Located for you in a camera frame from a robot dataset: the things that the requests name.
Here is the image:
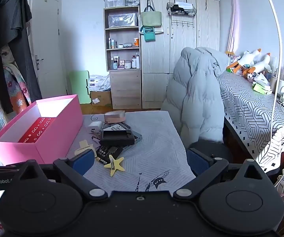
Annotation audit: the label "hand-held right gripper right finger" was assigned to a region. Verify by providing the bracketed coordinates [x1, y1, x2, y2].
[173, 148, 267, 201]

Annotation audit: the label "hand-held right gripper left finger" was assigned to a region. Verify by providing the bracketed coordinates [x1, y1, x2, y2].
[16, 149, 108, 201]

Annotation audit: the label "cream claw hair clip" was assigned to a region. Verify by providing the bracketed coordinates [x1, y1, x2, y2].
[74, 140, 98, 158]

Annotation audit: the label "black battery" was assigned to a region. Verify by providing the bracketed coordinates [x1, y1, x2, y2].
[95, 145, 124, 165]

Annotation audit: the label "black silicone case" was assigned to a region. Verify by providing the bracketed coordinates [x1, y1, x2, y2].
[100, 129, 135, 147]

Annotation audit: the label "yellow star hair clip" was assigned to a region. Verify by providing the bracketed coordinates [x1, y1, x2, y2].
[104, 154, 126, 177]

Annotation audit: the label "white paper piece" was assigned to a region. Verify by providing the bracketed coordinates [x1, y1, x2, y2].
[87, 121, 103, 134]

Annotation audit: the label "pink cardboard box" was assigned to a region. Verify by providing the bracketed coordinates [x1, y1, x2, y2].
[0, 94, 84, 166]

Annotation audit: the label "pink round case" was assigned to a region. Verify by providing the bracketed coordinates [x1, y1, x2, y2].
[104, 110, 126, 123]

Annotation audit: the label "black chair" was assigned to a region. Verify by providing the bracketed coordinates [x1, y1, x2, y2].
[188, 139, 235, 165]

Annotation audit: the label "grey patterned table cover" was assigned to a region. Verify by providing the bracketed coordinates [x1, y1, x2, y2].
[65, 111, 197, 193]

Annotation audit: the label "red glasses-print liner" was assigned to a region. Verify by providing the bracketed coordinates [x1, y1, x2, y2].
[17, 117, 56, 144]

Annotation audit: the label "grey puffer jacket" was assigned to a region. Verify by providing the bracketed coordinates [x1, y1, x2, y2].
[160, 46, 229, 149]

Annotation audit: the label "cardboard box with label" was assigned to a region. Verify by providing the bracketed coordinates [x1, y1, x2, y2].
[90, 90, 113, 108]

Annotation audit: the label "geometric patterned tablecloth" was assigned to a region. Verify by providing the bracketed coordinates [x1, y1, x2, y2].
[217, 71, 284, 176]

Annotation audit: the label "light green board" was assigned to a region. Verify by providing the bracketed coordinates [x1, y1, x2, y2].
[68, 70, 91, 104]

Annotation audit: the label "white paper packs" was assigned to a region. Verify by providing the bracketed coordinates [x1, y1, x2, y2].
[89, 74, 111, 92]

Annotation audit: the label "floral quilt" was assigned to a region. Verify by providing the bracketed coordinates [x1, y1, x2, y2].
[0, 49, 31, 235]

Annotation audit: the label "wooden shelf cabinet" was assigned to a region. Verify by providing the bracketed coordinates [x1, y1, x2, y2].
[103, 5, 142, 109]

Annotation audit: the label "light wooden wardrobe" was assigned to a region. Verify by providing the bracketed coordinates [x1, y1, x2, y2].
[139, 0, 220, 109]

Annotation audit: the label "white goose plush toy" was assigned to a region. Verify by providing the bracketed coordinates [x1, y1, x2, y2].
[227, 49, 262, 73]
[243, 53, 272, 79]

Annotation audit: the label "white door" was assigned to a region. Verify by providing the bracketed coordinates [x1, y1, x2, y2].
[27, 0, 67, 99]

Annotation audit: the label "teal pouch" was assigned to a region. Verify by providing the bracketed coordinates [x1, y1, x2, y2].
[142, 26, 156, 41]

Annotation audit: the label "dark grey hanging garment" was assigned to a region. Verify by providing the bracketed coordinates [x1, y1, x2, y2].
[0, 0, 42, 102]

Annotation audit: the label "white curved lamp pole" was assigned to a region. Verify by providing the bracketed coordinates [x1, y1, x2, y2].
[260, 0, 284, 153]

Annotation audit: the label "plastic wrapped grey item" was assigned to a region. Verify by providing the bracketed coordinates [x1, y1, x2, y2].
[108, 12, 138, 28]

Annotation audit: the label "pink curtain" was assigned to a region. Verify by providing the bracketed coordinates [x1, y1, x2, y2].
[227, 0, 240, 53]

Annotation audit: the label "green tote bag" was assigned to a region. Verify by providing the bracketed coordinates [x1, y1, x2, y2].
[140, 0, 163, 27]

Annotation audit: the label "clear plastic storage bin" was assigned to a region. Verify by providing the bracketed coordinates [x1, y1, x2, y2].
[104, 0, 126, 8]

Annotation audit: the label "black wire basket rack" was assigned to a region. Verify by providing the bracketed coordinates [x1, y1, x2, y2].
[167, 0, 197, 27]

